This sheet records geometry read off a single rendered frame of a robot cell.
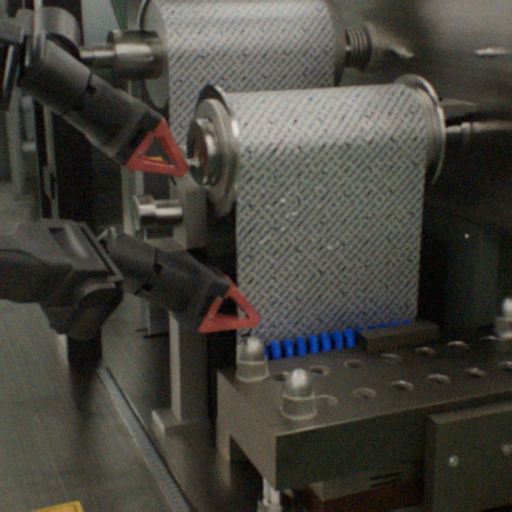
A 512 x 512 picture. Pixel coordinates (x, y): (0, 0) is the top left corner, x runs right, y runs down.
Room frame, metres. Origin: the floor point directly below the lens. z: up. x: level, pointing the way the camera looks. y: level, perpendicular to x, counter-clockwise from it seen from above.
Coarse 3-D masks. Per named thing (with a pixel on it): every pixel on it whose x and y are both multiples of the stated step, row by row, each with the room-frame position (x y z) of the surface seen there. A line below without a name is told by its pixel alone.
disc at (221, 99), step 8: (208, 88) 1.03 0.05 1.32; (216, 88) 1.01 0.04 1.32; (200, 96) 1.06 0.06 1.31; (208, 96) 1.03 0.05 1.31; (216, 96) 1.01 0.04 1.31; (224, 96) 0.99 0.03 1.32; (200, 104) 1.06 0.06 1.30; (224, 104) 0.98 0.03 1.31; (224, 112) 0.98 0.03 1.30; (232, 112) 0.97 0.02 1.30; (232, 120) 0.97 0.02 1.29; (232, 128) 0.96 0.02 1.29; (232, 136) 0.96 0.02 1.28; (232, 144) 0.96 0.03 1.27; (232, 152) 0.96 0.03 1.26; (232, 160) 0.96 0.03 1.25; (232, 168) 0.96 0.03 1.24; (232, 176) 0.96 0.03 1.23; (232, 184) 0.96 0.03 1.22; (232, 192) 0.96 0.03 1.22; (208, 200) 1.04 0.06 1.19; (224, 200) 0.99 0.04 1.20; (232, 200) 0.97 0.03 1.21; (216, 208) 1.01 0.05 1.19; (224, 208) 0.99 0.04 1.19
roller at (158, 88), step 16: (144, 16) 1.30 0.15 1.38; (160, 16) 1.23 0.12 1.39; (336, 16) 1.30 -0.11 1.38; (160, 32) 1.23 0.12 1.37; (336, 32) 1.28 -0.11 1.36; (336, 48) 1.28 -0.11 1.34; (336, 64) 1.28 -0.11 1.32; (160, 80) 1.24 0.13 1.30; (336, 80) 1.29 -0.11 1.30; (160, 96) 1.24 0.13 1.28
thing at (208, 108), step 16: (416, 96) 1.09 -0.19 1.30; (208, 112) 1.02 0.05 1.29; (224, 128) 0.97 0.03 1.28; (432, 128) 1.06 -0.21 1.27; (224, 144) 0.97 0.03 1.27; (432, 144) 1.06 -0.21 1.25; (224, 160) 0.97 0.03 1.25; (224, 176) 0.97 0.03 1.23; (208, 192) 1.02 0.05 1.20; (224, 192) 0.98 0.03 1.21
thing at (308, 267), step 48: (384, 192) 1.03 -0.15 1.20; (240, 240) 0.96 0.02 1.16; (288, 240) 0.99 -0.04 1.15; (336, 240) 1.01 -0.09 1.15; (384, 240) 1.03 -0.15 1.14; (240, 288) 0.96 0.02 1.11; (288, 288) 0.99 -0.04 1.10; (336, 288) 1.01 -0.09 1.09; (384, 288) 1.04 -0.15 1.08; (240, 336) 0.96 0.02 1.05; (288, 336) 0.99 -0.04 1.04
